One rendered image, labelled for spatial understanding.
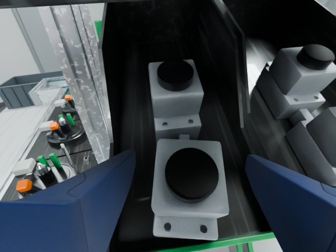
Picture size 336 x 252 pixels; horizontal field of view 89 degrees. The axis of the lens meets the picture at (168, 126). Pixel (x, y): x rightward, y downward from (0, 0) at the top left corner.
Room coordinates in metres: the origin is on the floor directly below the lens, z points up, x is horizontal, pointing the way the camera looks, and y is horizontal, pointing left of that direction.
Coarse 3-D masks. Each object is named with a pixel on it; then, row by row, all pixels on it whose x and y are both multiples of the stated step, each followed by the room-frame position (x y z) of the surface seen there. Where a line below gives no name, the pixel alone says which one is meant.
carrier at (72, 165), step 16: (32, 160) 0.40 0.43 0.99; (48, 160) 0.41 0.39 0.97; (64, 160) 0.41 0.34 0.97; (80, 160) 0.40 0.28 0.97; (96, 160) 0.40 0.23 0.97; (16, 176) 0.35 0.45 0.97; (32, 176) 0.32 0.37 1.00; (48, 176) 0.31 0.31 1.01; (64, 176) 0.32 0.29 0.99; (16, 192) 0.30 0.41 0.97
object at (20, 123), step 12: (36, 108) 1.06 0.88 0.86; (0, 120) 0.92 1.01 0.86; (12, 120) 0.91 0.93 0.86; (24, 120) 0.90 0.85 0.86; (36, 120) 0.89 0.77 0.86; (0, 132) 0.78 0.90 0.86; (12, 132) 0.77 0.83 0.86; (24, 132) 0.77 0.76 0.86; (0, 144) 0.67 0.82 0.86; (12, 144) 0.67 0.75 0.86; (0, 156) 0.58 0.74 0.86; (12, 156) 0.58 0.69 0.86; (0, 168) 0.51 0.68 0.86
